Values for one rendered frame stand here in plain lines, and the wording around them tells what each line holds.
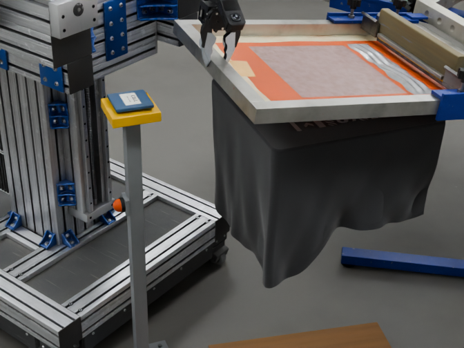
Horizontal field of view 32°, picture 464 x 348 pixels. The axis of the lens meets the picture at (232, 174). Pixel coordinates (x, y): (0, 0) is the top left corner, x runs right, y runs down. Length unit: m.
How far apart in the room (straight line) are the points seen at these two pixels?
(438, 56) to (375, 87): 0.20
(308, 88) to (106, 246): 1.14
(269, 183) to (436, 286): 1.28
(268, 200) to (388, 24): 0.67
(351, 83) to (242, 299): 1.13
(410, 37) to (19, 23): 1.05
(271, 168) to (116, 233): 1.08
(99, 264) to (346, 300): 0.90
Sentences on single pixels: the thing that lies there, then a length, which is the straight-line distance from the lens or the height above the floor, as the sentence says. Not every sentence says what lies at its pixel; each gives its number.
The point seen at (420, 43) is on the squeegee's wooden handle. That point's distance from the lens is 2.23.
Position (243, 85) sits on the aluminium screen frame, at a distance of 1.85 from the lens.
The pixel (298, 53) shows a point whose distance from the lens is 2.22.
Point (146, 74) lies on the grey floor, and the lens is 4.64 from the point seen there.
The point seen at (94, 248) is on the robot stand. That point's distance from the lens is 2.84.
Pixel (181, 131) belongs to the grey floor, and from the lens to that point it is 4.01.
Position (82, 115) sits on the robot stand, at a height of 0.73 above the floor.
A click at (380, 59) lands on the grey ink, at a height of 1.02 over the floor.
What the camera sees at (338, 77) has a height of 1.04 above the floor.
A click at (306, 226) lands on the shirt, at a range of 2.08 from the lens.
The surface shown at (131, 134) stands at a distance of 2.12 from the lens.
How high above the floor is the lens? 1.87
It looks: 31 degrees down
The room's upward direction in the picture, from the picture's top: 2 degrees clockwise
